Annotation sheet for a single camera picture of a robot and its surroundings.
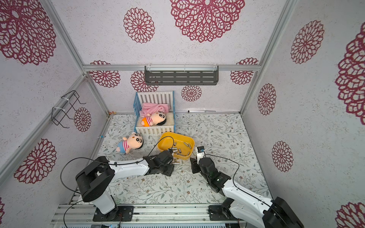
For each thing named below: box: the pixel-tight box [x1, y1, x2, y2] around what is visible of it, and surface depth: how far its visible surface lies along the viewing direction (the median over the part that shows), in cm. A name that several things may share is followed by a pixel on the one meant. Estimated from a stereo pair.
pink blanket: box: [139, 102, 171, 118], surface depth 112 cm
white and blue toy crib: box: [133, 90, 176, 137], surface depth 108 cm
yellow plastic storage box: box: [157, 131, 195, 160], surface depth 102 cm
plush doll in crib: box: [140, 111, 167, 127], surface depth 103 cm
